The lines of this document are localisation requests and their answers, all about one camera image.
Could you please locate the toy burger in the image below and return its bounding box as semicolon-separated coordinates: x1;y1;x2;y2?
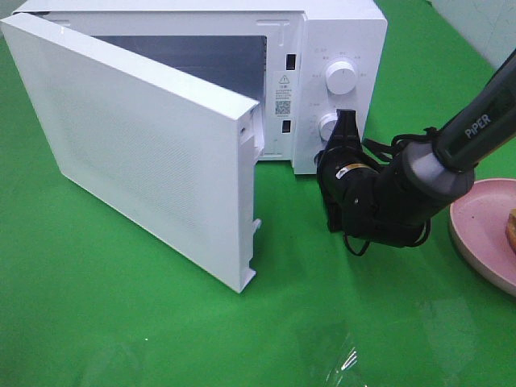
506;208;516;252

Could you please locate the white microwave oven body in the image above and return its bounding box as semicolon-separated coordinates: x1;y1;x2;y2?
1;1;388;174

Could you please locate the white round knob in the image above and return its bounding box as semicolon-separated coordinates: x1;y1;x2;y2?
318;113;338;142
325;58;358;95

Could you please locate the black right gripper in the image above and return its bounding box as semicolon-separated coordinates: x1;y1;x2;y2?
314;109;381;232

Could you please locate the green table cover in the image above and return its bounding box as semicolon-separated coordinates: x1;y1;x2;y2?
1;46;515;386

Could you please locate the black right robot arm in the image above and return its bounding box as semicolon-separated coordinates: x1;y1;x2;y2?
315;54;515;248

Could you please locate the white wall panel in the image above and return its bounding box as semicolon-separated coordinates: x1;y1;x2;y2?
430;0;515;69

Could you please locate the white microwave door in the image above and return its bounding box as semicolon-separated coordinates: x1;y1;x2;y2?
2;13;263;292

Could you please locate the upper white round knob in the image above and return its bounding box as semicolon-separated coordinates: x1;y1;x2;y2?
325;58;358;95

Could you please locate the pink round plate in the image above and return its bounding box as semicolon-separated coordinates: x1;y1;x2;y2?
449;178;515;296

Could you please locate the lower white round knob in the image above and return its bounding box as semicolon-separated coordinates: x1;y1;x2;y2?
318;113;338;142

